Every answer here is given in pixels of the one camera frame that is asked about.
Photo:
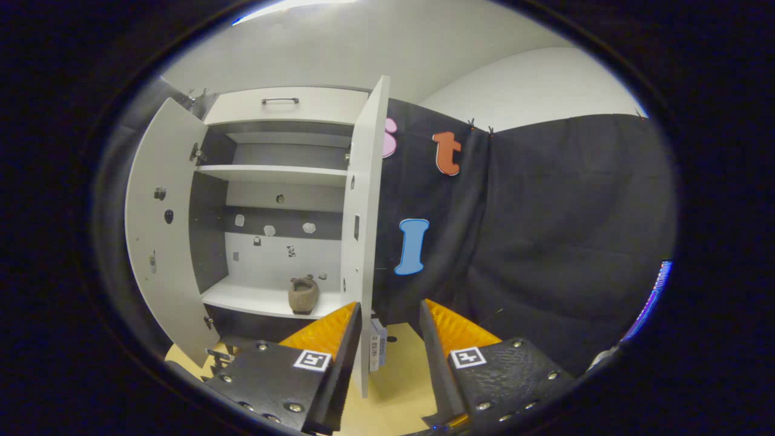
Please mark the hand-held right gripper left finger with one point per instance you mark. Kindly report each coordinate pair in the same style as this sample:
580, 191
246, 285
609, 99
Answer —
342, 375

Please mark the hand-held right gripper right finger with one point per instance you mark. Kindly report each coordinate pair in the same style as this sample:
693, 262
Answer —
439, 369

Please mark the brown fleece shoe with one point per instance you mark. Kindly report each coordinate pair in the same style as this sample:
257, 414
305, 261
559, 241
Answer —
303, 297

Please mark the white cabinet door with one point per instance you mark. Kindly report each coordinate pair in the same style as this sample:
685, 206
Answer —
163, 242
363, 212

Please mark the white shoe cabinet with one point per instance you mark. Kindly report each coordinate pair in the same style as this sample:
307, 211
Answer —
272, 175

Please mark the white cabinet drawer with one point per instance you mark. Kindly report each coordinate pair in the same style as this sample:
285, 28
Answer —
327, 109

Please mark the small white cardboard box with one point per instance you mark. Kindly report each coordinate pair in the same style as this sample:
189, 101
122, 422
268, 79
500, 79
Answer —
376, 351

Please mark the black backdrop cloth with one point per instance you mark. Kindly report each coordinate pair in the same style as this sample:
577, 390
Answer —
545, 212

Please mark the ceiling light panel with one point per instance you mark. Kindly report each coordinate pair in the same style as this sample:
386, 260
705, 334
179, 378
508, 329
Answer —
290, 5

